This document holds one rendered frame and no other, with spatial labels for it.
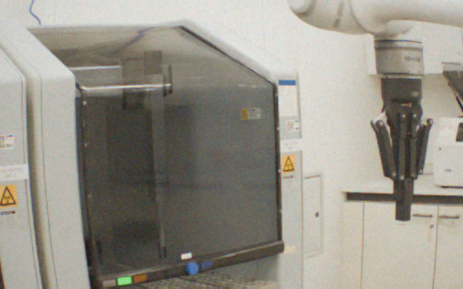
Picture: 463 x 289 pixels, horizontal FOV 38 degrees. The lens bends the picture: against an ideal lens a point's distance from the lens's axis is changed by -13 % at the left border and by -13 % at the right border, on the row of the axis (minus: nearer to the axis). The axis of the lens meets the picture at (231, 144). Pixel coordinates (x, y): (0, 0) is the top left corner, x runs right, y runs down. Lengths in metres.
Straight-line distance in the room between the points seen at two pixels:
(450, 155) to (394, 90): 2.49
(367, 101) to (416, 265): 1.06
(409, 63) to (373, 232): 2.84
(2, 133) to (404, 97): 0.79
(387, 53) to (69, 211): 0.76
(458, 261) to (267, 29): 1.55
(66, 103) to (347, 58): 2.74
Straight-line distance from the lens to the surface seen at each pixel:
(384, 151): 1.18
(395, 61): 1.17
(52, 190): 1.54
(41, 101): 1.52
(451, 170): 3.66
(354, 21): 1.04
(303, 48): 3.82
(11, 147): 1.48
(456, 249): 3.69
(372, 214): 3.95
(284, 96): 2.00
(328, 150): 3.95
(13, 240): 1.49
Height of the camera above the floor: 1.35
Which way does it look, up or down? 3 degrees down
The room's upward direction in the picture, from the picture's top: 2 degrees counter-clockwise
